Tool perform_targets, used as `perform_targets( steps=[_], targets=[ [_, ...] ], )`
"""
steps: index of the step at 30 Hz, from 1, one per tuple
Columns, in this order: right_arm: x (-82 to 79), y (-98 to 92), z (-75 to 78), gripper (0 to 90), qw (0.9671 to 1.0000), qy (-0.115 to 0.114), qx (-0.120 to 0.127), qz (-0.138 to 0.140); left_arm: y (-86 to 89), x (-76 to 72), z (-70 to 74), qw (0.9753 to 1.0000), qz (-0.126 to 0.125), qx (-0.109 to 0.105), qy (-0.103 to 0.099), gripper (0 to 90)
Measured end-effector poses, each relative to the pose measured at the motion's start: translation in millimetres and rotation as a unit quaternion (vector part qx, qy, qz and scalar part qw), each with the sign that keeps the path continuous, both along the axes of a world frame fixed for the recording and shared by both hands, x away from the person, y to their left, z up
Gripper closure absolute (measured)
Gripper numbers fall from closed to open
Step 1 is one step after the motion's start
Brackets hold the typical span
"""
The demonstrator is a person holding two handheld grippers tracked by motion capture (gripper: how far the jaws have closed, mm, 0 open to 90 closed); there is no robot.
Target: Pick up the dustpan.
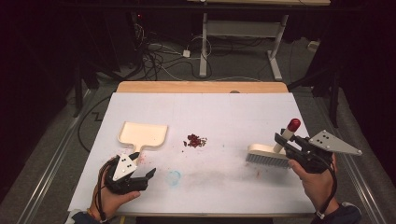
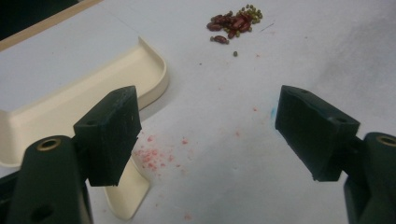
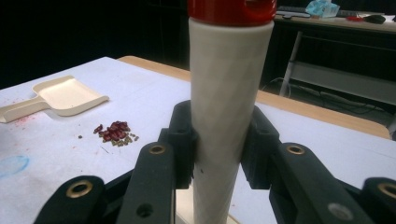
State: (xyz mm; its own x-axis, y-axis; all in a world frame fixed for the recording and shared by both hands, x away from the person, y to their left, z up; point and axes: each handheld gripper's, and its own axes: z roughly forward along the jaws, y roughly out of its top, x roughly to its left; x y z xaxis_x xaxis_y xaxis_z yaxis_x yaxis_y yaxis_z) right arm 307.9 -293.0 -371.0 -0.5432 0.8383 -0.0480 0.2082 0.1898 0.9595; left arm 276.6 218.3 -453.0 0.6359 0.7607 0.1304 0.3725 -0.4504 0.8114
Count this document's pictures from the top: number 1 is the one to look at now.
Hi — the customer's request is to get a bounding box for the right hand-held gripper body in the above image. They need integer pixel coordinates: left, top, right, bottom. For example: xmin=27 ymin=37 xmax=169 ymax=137
xmin=292 ymin=129 xmax=364 ymax=175

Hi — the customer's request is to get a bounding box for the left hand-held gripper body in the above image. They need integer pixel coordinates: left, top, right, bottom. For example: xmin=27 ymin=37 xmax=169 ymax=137
xmin=104 ymin=153 xmax=149 ymax=196

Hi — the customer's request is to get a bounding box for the cream brush with red tip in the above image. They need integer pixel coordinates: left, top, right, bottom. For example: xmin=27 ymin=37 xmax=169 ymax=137
xmin=245 ymin=118 xmax=303 ymax=169

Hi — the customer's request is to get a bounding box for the cream plastic dustpan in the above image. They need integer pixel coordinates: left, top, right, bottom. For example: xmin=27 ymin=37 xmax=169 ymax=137
xmin=117 ymin=120 xmax=169 ymax=161

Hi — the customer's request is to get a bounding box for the pile of red crumbs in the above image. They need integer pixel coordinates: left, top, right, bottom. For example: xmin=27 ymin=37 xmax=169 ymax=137
xmin=182 ymin=133 xmax=208 ymax=149

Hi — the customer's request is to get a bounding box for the person's left hand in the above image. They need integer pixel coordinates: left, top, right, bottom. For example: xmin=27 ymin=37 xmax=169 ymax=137
xmin=90 ymin=159 xmax=142 ymax=221

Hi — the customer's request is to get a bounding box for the person's right hand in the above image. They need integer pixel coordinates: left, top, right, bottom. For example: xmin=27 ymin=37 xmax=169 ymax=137
xmin=287 ymin=154 xmax=341 ymax=215

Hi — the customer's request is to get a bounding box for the white table cover sheet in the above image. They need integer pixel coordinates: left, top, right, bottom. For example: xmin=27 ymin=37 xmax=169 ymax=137
xmin=67 ymin=91 xmax=317 ymax=217

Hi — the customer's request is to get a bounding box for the black stand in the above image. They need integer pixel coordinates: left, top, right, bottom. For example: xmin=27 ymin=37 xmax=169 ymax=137
xmin=72 ymin=60 xmax=86 ymax=119

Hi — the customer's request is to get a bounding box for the left hand-held gripper cable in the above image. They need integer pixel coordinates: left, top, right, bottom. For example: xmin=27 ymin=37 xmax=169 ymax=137
xmin=94 ymin=158 xmax=120 ymax=223

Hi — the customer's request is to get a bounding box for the hand-held gripper cable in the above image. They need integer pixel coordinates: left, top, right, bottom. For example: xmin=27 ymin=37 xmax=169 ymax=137
xmin=94 ymin=158 xmax=120 ymax=223
xmin=317 ymin=155 xmax=339 ymax=218

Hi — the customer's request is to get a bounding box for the right hand-held gripper cable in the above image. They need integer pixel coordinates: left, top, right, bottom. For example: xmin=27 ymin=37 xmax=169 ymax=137
xmin=317 ymin=155 xmax=339 ymax=218

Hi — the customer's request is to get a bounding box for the metal floor rail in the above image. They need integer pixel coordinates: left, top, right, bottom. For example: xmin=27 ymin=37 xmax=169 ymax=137
xmin=312 ymin=92 xmax=389 ymax=224
xmin=16 ymin=89 xmax=94 ymax=224

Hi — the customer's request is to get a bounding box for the black floor cable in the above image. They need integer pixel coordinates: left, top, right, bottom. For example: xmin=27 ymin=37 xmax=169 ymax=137
xmin=77 ymin=94 xmax=112 ymax=154

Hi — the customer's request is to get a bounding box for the tangle of floor cables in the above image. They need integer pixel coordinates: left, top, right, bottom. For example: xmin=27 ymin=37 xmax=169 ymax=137
xmin=132 ymin=22 xmax=213 ymax=82

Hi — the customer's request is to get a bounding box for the white metal desk frame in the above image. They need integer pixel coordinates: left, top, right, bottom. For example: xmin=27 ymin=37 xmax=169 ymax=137
xmin=186 ymin=0 xmax=332 ymax=82

